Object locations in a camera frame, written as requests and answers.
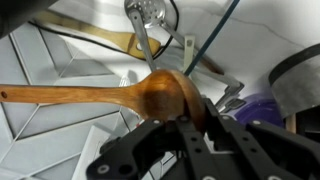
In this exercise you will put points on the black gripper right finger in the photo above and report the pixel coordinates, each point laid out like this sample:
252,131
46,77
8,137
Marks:
266,150

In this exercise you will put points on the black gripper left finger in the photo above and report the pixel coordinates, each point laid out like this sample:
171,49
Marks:
143,143

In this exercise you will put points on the dark wooden spoon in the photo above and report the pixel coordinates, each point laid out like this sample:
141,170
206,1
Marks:
156,93

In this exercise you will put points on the steel utensil holder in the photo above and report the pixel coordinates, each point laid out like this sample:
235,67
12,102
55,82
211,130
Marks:
296,86

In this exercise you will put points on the purple bowl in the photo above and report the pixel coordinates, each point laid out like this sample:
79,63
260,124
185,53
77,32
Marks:
258,111

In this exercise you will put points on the light wooden spatula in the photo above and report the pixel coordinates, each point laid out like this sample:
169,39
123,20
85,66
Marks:
100,33

